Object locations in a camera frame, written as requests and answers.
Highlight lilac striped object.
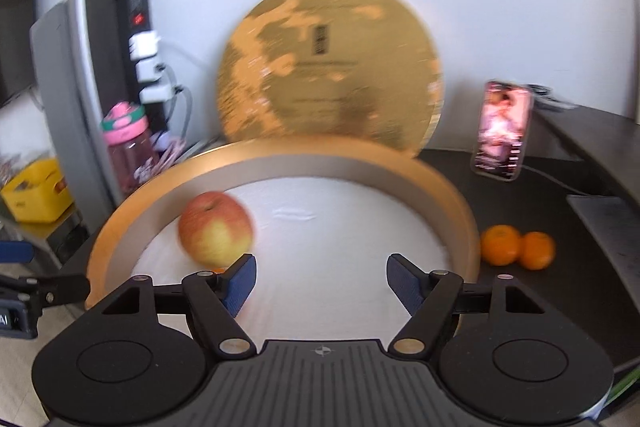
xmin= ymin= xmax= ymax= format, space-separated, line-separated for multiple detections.
xmin=149 ymin=131 xmax=190 ymax=171

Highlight small dark object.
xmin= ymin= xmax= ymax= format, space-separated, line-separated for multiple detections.
xmin=529 ymin=83 xmax=577 ymax=111

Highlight smartphone with lit screen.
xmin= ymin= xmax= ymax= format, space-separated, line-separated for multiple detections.
xmin=471 ymin=80 xmax=534 ymax=183

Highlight charger cable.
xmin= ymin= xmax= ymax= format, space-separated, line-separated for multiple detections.
xmin=171 ymin=86 xmax=195 ymax=144

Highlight gold round box base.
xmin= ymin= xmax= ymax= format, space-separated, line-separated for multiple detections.
xmin=84 ymin=138 xmax=482 ymax=311

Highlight gold baranda gift box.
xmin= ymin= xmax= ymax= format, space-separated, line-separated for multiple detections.
xmin=215 ymin=0 xmax=445 ymax=160

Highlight grey computer tower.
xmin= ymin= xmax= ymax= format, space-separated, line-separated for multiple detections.
xmin=29 ymin=0 xmax=151 ymax=220

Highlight white charger plug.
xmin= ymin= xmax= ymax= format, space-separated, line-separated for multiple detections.
xmin=135 ymin=59 xmax=167 ymax=83
xmin=138 ymin=79 xmax=182 ymax=104
xmin=128 ymin=32 xmax=161 ymax=60

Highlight black desk shelf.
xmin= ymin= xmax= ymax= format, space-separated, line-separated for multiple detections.
xmin=536 ymin=103 xmax=640 ymax=360

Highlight black phone cable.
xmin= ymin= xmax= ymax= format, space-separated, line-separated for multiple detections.
xmin=527 ymin=166 xmax=603 ymax=198

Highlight yellow plastic box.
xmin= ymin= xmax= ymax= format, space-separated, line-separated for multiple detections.
xmin=0 ymin=158 xmax=76 ymax=224

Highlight red yellow apple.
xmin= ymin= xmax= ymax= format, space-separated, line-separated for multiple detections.
xmin=178 ymin=191 xmax=256 ymax=268

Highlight black desktop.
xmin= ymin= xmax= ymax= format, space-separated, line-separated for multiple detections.
xmin=59 ymin=137 xmax=640 ymax=374

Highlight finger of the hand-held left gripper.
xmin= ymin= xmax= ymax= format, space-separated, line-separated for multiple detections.
xmin=0 ymin=274 xmax=92 ymax=309
xmin=0 ymin=241 xmax=34 ymax=264

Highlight black monitor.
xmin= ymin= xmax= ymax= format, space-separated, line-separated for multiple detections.
xmin=0 ymin=0 xmax=40 ymax=108

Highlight pink water bottle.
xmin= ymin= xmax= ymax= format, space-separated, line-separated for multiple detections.
xmin=101 ymin=102 xmax=157 ymax=196

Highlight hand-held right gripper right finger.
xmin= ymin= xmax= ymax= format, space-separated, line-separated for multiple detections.
xmin=386 ymin=253 xmax=540 ymax=358

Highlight black power strip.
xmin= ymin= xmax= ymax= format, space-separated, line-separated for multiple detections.
xmin=116 ymin=0 xmax=174 ymax=134

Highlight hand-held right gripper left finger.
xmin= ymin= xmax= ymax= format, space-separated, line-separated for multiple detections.
xmin=101 ymin=253 xmax=258 ymax=358

